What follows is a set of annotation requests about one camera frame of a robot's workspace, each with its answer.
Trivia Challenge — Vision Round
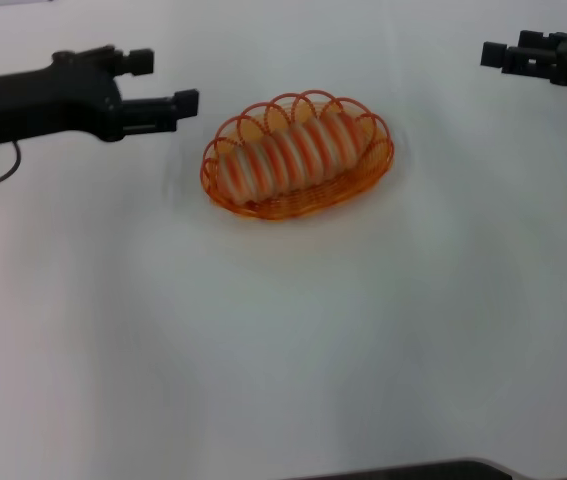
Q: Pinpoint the orange wire basket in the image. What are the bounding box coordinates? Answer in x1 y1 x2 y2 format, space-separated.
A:
198 89 396 222

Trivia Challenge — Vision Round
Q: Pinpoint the orange striped bread toy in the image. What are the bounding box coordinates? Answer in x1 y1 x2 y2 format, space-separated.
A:
214 101 367 204

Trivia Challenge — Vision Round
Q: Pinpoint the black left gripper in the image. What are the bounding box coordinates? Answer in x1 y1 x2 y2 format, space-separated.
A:
0 45 201 147

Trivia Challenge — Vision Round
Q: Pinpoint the dark rounded robot base edge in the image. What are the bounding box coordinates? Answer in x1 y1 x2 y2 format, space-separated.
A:
307 457 520 480

